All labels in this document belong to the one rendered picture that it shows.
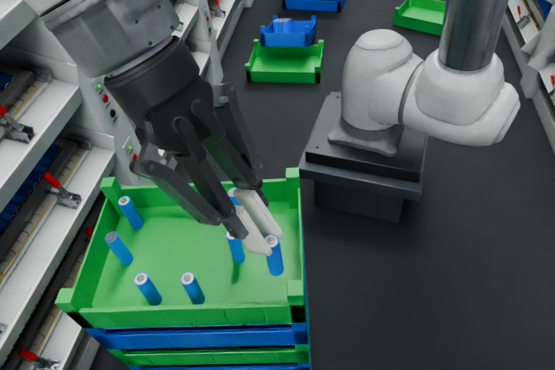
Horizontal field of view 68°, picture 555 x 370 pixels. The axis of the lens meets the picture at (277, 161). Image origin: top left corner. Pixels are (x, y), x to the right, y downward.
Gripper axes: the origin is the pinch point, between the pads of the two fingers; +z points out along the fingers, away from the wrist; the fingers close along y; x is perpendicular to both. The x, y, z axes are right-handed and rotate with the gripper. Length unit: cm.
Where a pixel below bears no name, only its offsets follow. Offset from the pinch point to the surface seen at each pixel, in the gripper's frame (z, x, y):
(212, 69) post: 15, 96, 83
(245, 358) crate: 26.8, 14.8, -5.9
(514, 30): 60, 9, 163
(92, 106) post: -9, 56, 17
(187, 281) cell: 6.1, 11.2, -5.9
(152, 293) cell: 6.9, 16.7, -8.5
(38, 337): 22, 62, -20
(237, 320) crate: 13.8, 7.7, -5.5
